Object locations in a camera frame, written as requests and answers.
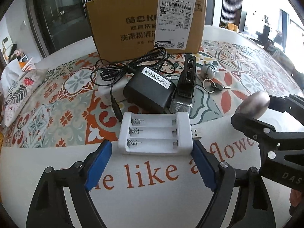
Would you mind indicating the silver egg-shaped gadget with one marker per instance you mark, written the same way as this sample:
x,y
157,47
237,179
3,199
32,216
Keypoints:
x,y
255,105

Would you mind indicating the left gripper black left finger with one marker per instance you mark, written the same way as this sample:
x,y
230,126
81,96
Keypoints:
x,y
48,206

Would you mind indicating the floral tissue box cover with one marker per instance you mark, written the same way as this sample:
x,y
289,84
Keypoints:
x,y
16,89

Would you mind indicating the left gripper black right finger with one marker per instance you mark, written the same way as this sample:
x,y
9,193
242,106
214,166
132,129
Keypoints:
x,y
253,206

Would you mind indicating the dark glass cabinet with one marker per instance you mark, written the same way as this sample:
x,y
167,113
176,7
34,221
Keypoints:
x,y
56,24

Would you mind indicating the brown cardboard box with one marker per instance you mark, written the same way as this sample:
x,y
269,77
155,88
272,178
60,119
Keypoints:
x,y
127,29

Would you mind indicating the black clip-on device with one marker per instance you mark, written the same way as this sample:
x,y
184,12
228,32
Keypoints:
x,y
183,99

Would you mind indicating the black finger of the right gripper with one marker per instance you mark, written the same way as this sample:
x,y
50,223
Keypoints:
x,y
292,104
266,134

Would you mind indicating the black power adapter with cable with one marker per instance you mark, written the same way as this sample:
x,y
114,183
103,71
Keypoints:
x,y
147,88

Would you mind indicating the white battery charger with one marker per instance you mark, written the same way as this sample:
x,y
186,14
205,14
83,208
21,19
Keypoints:
x,y
157,134

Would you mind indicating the person's hand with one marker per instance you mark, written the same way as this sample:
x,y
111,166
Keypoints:
x,y
296,208

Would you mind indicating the keyring with plush charm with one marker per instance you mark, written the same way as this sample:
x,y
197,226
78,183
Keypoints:
x,y
207,73

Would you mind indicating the white charger block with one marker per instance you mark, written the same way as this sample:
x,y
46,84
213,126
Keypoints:
x,y
104,94

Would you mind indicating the patterned tile table mat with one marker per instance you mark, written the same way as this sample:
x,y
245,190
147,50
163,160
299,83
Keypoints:
x,y
67,109

